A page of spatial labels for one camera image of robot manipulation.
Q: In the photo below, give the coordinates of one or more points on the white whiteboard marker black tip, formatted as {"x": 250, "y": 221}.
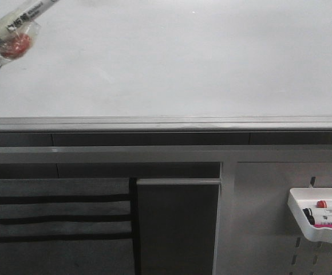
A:
{"x": 18, "y": 29}

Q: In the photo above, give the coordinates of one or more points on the grey fabric pocket organiser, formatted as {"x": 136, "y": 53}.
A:
{"x": 69, "y": 226}

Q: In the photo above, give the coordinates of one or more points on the black capped marker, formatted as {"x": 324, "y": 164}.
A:
{"x": 318, "y": 211}

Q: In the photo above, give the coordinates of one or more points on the white plastic marker tray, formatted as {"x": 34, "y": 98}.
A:
{"x": 300, "y": 198}

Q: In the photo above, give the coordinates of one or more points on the grey metal pegboard stand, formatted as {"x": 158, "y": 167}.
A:
{"x": 256, "y": 231}

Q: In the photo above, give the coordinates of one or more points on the dark grey flat panel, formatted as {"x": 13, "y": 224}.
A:
{"x": 178, "y": 221}

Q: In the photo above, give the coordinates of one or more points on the white whiteboard with aluminium frame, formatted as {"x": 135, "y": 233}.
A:
{"x": 127, "y": 65}

